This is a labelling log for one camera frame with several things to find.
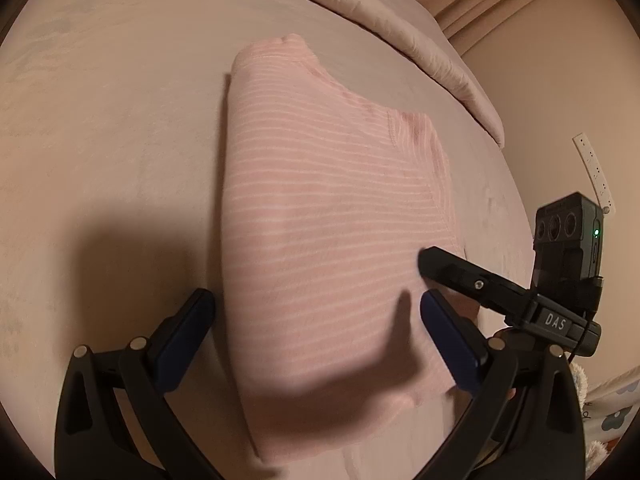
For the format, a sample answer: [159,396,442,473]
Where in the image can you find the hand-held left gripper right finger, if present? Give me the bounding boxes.
[414,290,587,480]

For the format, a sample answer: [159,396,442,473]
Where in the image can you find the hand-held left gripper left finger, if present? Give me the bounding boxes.
[54,287,227,480]

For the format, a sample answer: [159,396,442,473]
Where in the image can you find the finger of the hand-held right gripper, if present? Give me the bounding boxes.
[418,246,540,328]

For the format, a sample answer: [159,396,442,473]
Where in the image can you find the pink striped top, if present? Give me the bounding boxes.
[217,33,481,465]

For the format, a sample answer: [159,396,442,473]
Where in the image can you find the white power strip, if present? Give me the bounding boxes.
[572,132,613,213]

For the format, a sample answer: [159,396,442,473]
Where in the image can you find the white patterned cloth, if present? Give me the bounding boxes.
[570,360,640,466]

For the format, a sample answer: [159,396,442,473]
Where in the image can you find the pink bed sheet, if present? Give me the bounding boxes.
[0,0,538,480]

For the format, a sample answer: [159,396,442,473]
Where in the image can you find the pale quilted duvet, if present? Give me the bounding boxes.
[45,0,506,150]

